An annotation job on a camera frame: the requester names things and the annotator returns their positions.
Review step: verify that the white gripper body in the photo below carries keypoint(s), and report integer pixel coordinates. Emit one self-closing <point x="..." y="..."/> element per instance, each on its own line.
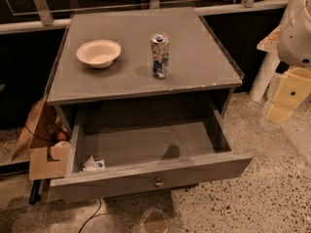
<point x="296" y="44"/>

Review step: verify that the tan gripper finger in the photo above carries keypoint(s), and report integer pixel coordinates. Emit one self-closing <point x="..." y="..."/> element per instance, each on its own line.
<point x="293" y="88"/>
<point x="270" y="42"/>

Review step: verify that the redbull can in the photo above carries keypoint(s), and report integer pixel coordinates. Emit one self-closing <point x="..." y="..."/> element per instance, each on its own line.
<point x="160" y="53"/>

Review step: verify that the grey open top drawer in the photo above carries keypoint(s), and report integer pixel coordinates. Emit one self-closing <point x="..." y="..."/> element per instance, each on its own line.
<point x="186" y="148"/>

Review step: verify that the metal drawer knob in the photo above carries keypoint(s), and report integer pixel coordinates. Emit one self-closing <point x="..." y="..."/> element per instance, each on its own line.
<point x="159" y="183"/>

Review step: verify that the grey cabinet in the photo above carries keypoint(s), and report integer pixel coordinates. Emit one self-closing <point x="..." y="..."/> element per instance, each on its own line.
<point x="197" y="61"/>

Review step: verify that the white paper bowl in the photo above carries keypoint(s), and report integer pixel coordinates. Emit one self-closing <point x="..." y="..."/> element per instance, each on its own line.
<point x="99" y="53"/>

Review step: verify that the crumpled white packet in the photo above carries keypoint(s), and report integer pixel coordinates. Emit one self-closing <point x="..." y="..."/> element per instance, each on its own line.
<point x="92" y="165"/>

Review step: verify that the grey metal railing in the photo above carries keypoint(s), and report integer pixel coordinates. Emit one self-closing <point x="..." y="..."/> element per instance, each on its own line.
<point x="129" y="7"/>

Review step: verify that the brown cardboard box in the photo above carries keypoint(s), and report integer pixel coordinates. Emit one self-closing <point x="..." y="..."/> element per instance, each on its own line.
<point x="48" y="158"/>

